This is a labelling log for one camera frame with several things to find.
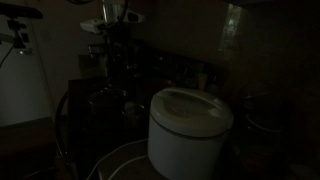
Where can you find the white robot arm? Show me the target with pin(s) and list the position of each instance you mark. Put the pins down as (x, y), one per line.
(113, 11)

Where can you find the black camera on stand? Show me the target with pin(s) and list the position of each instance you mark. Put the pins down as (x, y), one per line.
(18, 20)

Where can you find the small steel pot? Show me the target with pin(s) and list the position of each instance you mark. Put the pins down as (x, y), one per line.
(135, 115)

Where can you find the black frying pan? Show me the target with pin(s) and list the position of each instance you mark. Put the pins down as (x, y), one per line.
(266, 113)

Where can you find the white wrist mount plate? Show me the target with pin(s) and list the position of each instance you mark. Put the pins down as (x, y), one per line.
(91, 26)

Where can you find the white rice cooker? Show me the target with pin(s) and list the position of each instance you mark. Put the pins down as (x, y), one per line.
(186, 133)

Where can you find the big dark pot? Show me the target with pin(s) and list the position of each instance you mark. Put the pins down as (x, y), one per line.
(106, 103)

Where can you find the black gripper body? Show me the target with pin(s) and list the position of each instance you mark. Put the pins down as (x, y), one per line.
(121, 46)

